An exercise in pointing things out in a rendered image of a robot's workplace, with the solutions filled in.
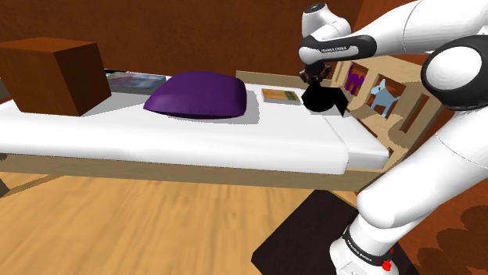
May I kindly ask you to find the blue-grey book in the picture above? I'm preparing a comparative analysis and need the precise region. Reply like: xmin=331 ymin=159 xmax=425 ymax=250
xmin=104 ymin=69 xmax=167 ymax=96

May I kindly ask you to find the light blue dog figure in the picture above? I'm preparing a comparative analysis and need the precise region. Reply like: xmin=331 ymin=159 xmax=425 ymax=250
xmin=370 ymin=78 xmax=401 ymax=119

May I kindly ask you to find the brown box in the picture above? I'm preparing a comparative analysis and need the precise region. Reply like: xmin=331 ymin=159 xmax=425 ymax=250
xmin=0 ymin=37 xmax=113 ymax=117

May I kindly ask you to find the small tan book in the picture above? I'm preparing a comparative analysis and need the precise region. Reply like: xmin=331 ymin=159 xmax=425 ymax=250
xmin=261 ymin=87 xmax=305 ymax=106

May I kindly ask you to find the wooden bed with white mattress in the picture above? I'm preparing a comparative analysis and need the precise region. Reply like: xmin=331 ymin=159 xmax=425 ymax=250
xmin=0 ymin=55 xmax=447 ymax=199

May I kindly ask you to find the purple pillow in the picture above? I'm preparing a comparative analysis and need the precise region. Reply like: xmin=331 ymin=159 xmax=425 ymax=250
xmin=142 ymin=70 xmax=248 ymax=120

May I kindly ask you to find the dark robot stand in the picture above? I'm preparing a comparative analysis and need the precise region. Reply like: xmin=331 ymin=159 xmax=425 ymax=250
xmin=250 ymin=189 xmax=420 ymax=275

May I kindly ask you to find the purple cat figure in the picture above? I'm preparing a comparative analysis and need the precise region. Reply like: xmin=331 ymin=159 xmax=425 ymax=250
xmin=344 ymin=63 xmax=366 ymax=96

